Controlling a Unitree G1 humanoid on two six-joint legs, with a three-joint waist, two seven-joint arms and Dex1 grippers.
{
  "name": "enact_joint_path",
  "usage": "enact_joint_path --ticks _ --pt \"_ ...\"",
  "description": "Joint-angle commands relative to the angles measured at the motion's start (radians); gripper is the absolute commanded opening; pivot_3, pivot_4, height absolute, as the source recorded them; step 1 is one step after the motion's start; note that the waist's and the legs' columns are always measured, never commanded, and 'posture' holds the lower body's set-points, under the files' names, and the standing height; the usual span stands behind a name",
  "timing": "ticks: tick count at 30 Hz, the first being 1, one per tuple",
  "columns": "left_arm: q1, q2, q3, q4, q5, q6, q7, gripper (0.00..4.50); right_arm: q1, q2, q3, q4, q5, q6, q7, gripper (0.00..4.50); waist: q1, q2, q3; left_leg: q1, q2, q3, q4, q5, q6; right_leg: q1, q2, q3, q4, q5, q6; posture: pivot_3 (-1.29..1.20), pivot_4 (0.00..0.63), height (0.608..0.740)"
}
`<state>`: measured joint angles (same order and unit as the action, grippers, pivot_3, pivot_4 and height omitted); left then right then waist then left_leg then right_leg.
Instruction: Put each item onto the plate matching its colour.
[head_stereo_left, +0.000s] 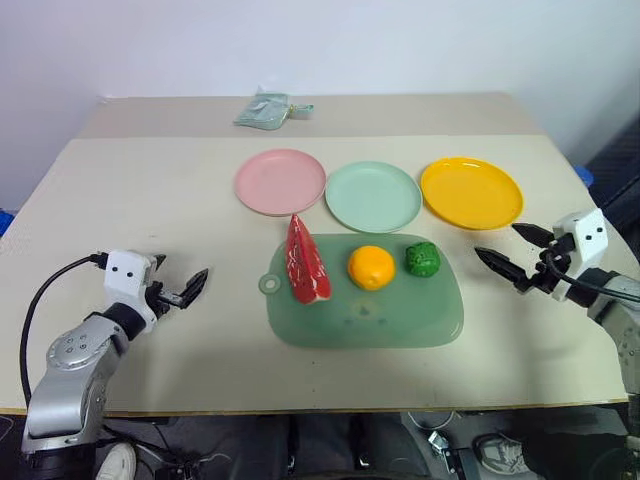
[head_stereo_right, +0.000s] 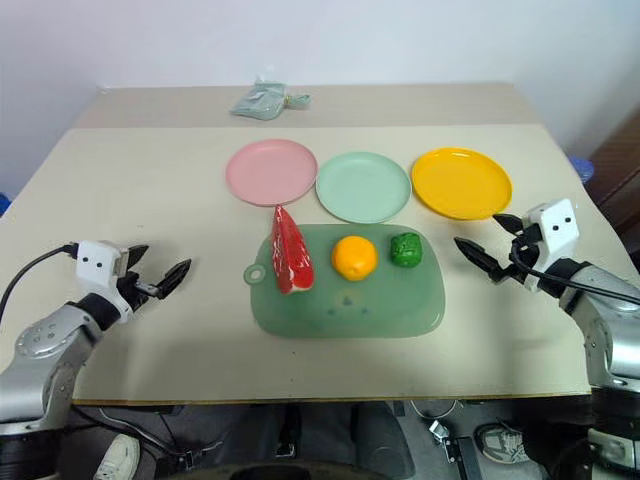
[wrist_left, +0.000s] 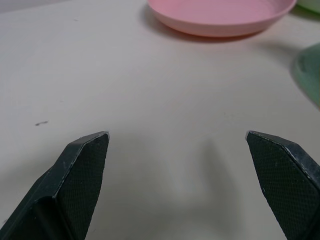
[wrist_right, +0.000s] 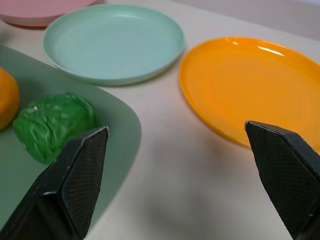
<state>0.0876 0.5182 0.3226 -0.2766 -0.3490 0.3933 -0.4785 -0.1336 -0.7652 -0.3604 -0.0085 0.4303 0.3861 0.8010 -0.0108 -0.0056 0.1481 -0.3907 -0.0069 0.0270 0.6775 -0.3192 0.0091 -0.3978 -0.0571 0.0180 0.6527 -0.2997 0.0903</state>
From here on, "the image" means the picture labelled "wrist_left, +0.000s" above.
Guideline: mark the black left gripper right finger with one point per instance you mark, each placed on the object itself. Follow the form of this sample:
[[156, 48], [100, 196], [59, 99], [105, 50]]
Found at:
[[287, 185]]

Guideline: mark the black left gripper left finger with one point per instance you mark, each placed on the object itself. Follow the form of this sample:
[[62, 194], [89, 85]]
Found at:
[[62, 190]]

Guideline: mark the green object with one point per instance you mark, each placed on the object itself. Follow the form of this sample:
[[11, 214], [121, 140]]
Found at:
[[310, 5]]

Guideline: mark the pink plastic plate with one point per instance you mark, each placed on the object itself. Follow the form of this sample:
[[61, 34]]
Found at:
[[220, 15]]

